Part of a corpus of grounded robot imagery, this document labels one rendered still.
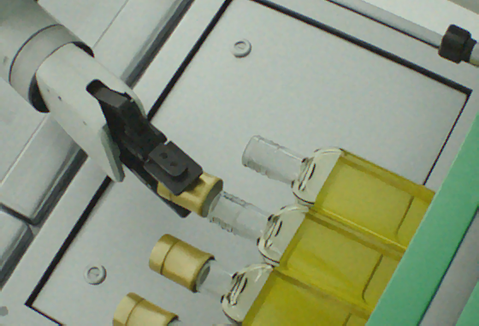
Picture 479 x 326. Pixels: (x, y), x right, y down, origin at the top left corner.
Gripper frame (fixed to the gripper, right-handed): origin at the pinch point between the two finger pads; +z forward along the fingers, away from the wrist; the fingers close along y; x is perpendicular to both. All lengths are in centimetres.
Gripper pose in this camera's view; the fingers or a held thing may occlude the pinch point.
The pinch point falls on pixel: (176, 180)
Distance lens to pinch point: 91.1
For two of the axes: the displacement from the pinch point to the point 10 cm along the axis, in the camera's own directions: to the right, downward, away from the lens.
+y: -0.7, -4.7, -8.8
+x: 7.0, -6.6, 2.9
